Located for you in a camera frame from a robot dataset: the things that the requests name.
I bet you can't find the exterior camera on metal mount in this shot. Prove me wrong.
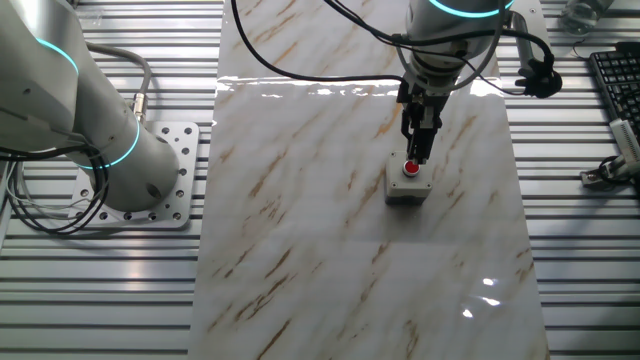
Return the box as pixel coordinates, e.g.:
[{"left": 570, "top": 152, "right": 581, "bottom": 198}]
[{"left": 579, "top": 118, "right": 640, "bottom": 190}]

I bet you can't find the thin grey cable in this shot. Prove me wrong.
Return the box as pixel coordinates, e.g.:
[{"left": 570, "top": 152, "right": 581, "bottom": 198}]
[{"left": 397, "top": 0, "right": 506, "bottom": 94}]

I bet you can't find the black base cable bundle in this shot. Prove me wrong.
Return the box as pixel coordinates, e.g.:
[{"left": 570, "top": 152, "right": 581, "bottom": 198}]
[{"left": 0, "top": 144, "right": 110, "bottom": 236}]

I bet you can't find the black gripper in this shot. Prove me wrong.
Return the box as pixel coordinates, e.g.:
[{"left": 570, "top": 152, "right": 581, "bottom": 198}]
[{"left": 398, "top": 69, "right": 451, "bottom": 166}]

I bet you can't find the clear plastic bottle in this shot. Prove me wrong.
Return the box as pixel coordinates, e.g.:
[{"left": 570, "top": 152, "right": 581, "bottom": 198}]
[{"left": 558, "top": 0, "right": 614, "bottom": 36}]

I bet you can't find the long black gripper cable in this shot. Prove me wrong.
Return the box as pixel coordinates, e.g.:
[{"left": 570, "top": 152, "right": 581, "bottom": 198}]
[{"left": 229, "top": 0, "right": 406, "bottom": 84}]

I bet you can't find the grey box with red button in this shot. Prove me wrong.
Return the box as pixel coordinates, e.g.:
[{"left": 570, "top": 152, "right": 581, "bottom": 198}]
[{"left": 383, "top": 149, "right": 434, "bottom": 207}]

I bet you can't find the wrist camera on silver bracket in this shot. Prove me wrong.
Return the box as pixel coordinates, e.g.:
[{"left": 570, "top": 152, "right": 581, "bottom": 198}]
[{"left": 507, "top": 0, "right": 564, "bottom": 100}]

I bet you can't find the black keyboard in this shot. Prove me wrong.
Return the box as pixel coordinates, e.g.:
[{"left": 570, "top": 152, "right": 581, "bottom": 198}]
[{"left": 588, "top": 42, "right": 640, "bottom": 141}]

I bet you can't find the marble pattern sheet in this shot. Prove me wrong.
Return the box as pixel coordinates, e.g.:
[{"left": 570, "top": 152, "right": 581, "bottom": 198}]
[
  {"left": 216, "top": 0, "right": 504, "bottom": 86},
  {"left": 187, "top": 74, "right": 551, "bottom": 360}
]

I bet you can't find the grey cable with metal connector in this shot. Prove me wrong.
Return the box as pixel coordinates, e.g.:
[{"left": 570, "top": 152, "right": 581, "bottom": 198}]
[{"left": 87, "top": 42, "right": 153, "bottom": 124}]

